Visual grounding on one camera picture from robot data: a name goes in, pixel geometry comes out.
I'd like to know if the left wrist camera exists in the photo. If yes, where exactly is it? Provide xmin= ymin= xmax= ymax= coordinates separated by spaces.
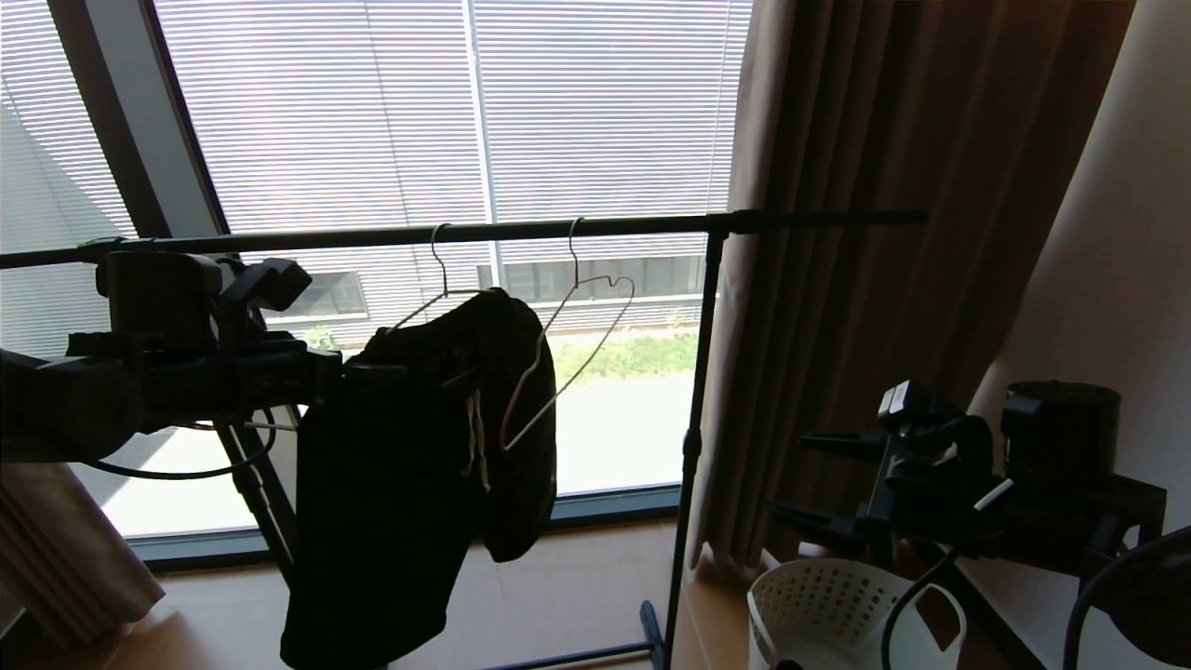
xmin=217 ymin=258 xmax=314 ymax=328

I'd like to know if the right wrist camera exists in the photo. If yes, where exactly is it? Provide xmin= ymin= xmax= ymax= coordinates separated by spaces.
xmin=877 ymin=379 xmax=966 ymax=440

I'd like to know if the window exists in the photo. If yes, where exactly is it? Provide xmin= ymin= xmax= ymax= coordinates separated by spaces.
xmin=0 ymin=0 xmax=756 ymax=565

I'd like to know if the black garment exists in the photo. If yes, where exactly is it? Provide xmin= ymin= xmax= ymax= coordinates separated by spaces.
xmin=280 ymin=288 xmax=560 ymax=670

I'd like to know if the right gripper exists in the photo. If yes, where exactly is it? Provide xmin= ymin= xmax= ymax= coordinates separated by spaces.
xmin=764 ymin=422 xmax=998 ymax=553

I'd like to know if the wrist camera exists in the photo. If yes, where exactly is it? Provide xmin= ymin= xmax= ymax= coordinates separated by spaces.
xmin=877 ymin=379 xmax=966 ymax=440
xmin=217 ymin=258 xmax=314 ymax=328

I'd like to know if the brown curtain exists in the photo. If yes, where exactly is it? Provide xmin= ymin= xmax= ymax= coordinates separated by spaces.
xmin=0 ymin=459 xmax=167 ymax=649
xmin=687 ymin=0 xmax=1139 ymax=584

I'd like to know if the black clothes rack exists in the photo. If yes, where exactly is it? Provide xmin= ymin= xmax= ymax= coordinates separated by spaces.
xmin=0 ymin=209 xmax=930 ymax=670

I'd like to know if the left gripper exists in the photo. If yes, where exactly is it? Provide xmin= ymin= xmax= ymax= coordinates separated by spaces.
xmin=223 ymin=335 xmax=347 ymax=412

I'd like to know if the pink clothes hanger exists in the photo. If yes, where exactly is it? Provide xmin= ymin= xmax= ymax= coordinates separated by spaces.
xmin=500 ymin=217 xmax=637 ymax=453
xmin=389 ymin=222 xmax=487 ymax=338

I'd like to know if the white laundry basket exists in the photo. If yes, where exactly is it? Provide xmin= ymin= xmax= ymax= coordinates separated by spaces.
xmin=746 ymin=557 xmax=970 ymax=670

